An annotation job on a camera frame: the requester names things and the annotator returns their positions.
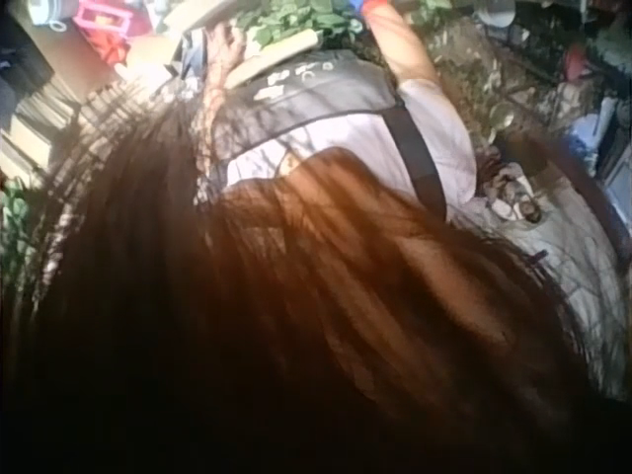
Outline grey bowl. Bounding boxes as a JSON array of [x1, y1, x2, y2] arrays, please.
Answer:
[[472, 0, 518, 30]]

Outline light blue container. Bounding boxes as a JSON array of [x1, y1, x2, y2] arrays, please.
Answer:
[[28, 0, 80, 29]]

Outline pink plastic basket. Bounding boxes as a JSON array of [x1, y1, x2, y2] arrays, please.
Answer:
[[76, 0, 135, 39]]

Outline person's left hand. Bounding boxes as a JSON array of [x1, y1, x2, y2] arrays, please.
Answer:
[[208, 22, 251, 93]]

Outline green plant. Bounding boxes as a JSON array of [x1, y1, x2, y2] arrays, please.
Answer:
[[0, 180, 34, 282]]

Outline wooden cutting board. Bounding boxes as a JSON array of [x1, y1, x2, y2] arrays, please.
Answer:
[[227, 28, 323, 89]]

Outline green leafy vegetables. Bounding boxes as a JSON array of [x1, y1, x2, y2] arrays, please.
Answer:
[[235, 0, 369, 48]]

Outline dark rack with dishes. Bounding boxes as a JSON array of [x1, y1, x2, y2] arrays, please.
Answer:
[[471, 0, 632, 203]]

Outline white patterned cloth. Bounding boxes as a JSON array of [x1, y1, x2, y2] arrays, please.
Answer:
[[474, 161, 629, 399]]

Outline red plastic item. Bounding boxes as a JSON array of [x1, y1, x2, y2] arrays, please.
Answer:
[[96, 38, 130, 68]]

